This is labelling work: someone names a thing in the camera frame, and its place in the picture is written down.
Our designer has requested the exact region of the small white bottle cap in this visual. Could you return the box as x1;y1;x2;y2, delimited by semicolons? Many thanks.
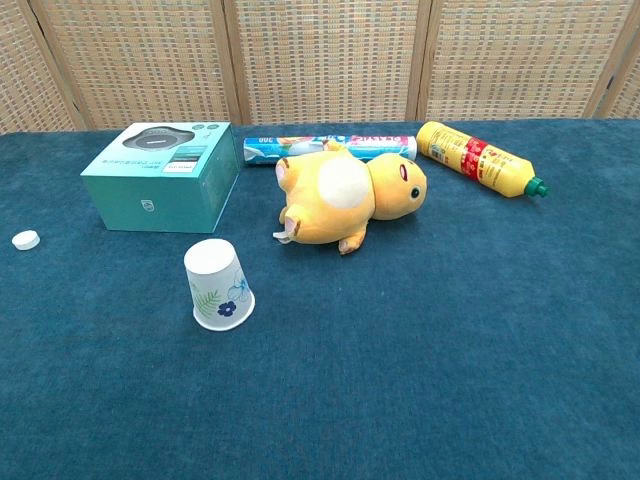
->
11;229;41;251

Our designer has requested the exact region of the white floral paper cup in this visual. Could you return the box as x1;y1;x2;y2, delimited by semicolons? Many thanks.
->
183;238;257;332

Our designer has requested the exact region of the yellow plush animal toy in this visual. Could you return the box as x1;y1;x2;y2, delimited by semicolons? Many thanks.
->
272;139;429;257

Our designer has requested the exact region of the blue printed plastic bag roll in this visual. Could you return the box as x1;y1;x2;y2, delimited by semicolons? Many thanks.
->
242;133;419;169

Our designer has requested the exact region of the dark blue tablecloth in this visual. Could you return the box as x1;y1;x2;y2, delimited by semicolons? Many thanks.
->
0;118;640;480

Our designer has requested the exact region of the yellow bottle with green cap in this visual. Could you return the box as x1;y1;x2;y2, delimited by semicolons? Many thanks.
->
415;120;551;200

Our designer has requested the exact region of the teal cardboard speaker box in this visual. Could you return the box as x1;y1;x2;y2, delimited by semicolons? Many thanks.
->
80;121;240;235

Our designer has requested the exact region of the woven rattan folding screen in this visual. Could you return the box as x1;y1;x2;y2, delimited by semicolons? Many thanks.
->
0;0;640;135

